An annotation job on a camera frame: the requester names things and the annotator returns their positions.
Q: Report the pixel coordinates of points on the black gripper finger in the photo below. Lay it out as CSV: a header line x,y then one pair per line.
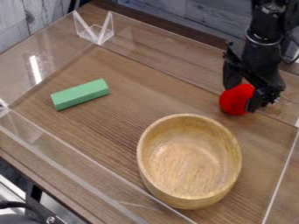
x,y
259,99
232,74

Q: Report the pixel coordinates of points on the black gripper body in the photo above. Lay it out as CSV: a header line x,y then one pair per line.
x,y
259,60

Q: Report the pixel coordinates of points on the red plush strawberry toy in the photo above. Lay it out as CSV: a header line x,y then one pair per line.
x,y
234,99

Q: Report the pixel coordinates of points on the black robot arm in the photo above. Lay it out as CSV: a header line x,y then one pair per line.
x,y
275,17

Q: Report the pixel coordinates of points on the wooden bowl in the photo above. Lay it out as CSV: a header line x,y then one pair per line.
x,y
190,160

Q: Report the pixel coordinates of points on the green rectangular block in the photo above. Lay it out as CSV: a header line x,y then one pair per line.
x,y
79,94

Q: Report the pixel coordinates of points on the clear acrylic corner bracket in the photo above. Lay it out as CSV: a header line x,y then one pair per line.
x,y
98,34

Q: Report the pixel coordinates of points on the clear acrylic tray wall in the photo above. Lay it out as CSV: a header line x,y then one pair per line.
x,y
82,151

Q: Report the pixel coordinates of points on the black metal table frame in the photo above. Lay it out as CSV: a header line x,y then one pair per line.
x,y
44,215

